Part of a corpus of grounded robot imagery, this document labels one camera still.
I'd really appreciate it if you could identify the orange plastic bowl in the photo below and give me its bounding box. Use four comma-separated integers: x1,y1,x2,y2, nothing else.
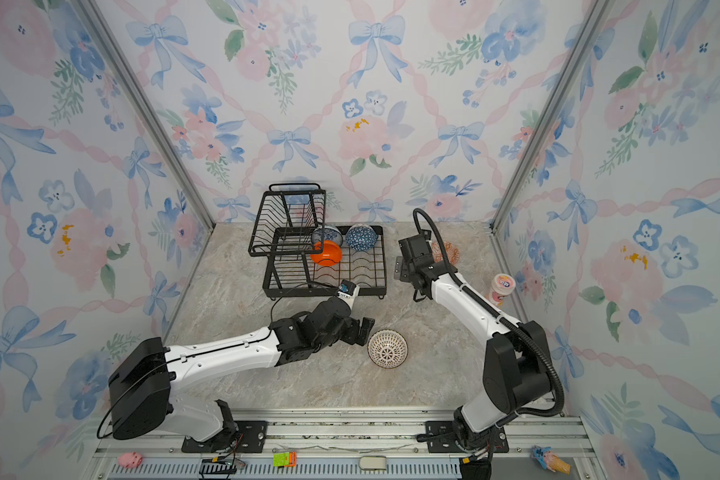
310,241,343,267

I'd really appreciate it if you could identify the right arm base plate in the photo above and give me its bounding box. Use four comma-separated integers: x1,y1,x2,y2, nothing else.
416,420,510,454

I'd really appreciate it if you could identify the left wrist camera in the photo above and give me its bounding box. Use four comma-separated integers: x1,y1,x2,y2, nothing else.
336,279,359,309

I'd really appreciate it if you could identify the blue floral bowl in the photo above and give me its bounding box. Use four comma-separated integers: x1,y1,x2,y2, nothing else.
311,225,344,247

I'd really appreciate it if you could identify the aluminium corner post right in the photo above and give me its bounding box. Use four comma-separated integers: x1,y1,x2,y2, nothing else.
490,0,612,236

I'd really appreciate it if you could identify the ice cream cone toy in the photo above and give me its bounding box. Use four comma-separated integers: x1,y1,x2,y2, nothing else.
532,446,571,475

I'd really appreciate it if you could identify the aluminium corner post left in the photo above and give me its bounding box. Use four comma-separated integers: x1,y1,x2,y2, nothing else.
72,0,215,230

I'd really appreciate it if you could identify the pink yogurt cup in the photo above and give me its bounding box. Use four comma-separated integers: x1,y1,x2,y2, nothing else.
488,273,516,307

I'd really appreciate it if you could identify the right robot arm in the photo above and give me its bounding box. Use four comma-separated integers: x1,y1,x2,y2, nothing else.
398,234,565,450

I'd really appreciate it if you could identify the blue triangle pattern bowl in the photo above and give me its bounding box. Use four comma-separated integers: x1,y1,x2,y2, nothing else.
344,224,378,252

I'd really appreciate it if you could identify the aluminium front rail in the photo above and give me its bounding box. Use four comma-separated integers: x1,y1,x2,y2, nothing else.
82,407,605,479

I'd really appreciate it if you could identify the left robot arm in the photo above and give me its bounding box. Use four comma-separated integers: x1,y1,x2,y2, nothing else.
97,297,375,451

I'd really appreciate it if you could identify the green orange small block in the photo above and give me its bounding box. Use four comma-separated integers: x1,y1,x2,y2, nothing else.
273,452,297,468

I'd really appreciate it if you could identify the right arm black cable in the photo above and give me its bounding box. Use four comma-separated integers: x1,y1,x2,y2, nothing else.
412,207,566,418

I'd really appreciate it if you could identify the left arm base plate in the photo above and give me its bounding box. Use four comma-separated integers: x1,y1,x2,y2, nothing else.
181,420,269,453

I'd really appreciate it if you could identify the aluminium corner post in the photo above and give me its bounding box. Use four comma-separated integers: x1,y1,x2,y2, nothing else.
490,0,612,236
72,0,215,230

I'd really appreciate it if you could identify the red patterned bowl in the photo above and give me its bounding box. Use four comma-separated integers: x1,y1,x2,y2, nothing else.
431,240,460,265

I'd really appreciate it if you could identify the white brown lattice bowl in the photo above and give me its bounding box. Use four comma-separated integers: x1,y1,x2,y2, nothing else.
367,329,408,369

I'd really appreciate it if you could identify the black wire dish rack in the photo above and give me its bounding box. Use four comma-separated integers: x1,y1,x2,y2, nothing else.
248,182,387,300

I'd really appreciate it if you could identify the white small eraser block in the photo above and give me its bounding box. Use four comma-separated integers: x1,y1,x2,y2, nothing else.
358,455,387,471

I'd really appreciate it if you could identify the pink toy pig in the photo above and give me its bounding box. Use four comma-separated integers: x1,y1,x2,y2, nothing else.
117,452,143,469

